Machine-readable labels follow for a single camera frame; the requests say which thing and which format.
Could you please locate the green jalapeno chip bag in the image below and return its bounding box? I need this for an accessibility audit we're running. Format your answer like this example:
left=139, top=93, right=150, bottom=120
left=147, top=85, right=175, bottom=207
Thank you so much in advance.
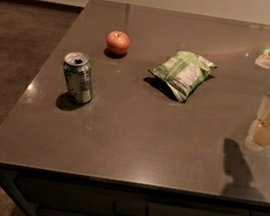
left=150, top=50, right=217, bottom=103

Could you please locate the red apple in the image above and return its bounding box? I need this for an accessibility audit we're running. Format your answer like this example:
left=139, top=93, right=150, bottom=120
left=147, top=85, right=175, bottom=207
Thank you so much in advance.
left=106, top=30, right=130, bottom=55

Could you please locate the green soda can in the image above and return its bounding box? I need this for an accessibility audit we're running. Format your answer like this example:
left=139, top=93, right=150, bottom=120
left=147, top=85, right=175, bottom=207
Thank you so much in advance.
left=63, top=51, right=93, bottom=104

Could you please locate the dark drawer cabinet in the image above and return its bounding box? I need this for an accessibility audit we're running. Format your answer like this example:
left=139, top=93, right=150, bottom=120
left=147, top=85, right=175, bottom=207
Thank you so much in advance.
left=0, top=164, right=270, bottom=216

